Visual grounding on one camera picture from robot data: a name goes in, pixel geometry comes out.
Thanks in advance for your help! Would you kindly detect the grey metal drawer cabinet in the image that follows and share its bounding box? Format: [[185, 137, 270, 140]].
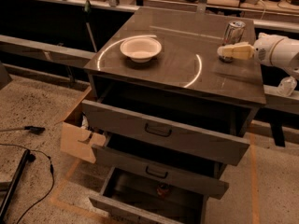
[[86, 7, 265, 178]]

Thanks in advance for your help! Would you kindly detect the grey middle drawer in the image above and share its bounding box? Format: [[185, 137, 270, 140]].
[[92, 134, 229, 199]]

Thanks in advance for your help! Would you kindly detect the black floor cable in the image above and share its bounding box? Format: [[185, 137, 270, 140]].
[[0, 143, 56, 224]]

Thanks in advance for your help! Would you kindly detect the brown cardboard box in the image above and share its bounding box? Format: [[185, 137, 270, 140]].
[[55, 86, 107, 164]]

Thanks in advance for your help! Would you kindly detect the red can in drawer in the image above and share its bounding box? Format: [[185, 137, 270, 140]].
[[156, 183, 170, 198]]

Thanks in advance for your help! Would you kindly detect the black bar on floor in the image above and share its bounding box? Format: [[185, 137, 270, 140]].
[[0, 149, 31, 224]]

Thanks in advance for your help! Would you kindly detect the grey drawer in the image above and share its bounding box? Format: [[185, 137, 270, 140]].
[[92, 134, 229, 199], [82, 95, 249, 165], [90, 168, 206, 224]]

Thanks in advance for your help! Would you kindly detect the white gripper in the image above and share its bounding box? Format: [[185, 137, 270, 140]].
[[217, 33, 285, 67]]

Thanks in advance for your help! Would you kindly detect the grey top drawer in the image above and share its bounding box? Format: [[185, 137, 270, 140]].
[[82, 95, 249, 165]]

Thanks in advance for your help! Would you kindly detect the clear plastic bottle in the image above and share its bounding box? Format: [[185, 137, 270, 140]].
[[277, 77, 297, 97]]

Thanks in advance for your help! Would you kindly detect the black handled floor tool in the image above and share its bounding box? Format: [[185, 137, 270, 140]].
[[1, 126, 45, 134]]

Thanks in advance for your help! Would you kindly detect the grey bottom drawer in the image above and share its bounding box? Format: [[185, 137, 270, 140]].
[[90, 168, 206, 224]]

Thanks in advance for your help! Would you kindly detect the green handled stick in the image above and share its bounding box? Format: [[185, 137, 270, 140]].
[[83, 0, 97, 51]]

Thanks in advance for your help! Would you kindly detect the silver blue redbull can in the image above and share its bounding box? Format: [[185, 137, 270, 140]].
[[218, 20, 247, 63]]

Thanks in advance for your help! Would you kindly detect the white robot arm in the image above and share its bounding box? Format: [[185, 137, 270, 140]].
[[217, 33, 299, 80]]

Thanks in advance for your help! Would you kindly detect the white paper bowl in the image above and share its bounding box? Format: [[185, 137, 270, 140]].
[[120, 37, 162, 63]]

